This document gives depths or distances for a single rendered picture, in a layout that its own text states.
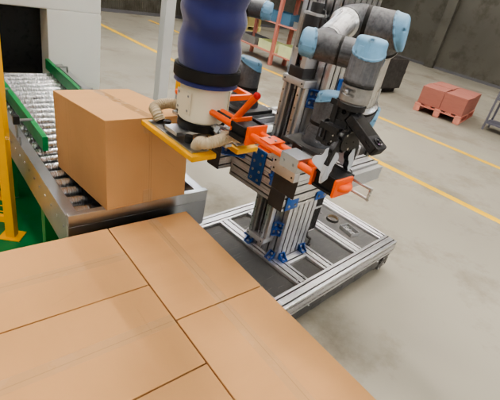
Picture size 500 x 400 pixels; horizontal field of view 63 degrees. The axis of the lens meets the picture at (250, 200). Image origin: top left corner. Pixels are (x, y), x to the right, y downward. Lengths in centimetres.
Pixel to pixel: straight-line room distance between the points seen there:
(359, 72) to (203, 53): 54
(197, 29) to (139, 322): 97
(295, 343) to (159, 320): 48
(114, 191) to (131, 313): 59
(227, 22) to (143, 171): 83
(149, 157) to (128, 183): 15
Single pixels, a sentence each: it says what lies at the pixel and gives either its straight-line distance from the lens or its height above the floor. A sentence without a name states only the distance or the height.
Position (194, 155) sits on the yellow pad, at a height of 109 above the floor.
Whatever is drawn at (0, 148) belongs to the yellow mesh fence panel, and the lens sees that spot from 252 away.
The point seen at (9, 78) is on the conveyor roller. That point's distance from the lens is 382.
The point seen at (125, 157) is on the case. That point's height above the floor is 85.
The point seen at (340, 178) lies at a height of 123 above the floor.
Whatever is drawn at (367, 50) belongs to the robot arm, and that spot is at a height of 153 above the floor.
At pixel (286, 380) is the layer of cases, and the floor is 54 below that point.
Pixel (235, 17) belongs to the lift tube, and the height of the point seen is 150.
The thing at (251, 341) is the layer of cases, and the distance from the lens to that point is 149.
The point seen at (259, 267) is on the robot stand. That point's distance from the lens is 234.
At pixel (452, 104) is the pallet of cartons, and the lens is 818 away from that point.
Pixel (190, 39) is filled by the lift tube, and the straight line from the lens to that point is 137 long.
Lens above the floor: 164
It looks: 29 degrees down
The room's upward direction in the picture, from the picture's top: 13 degrees clockwise
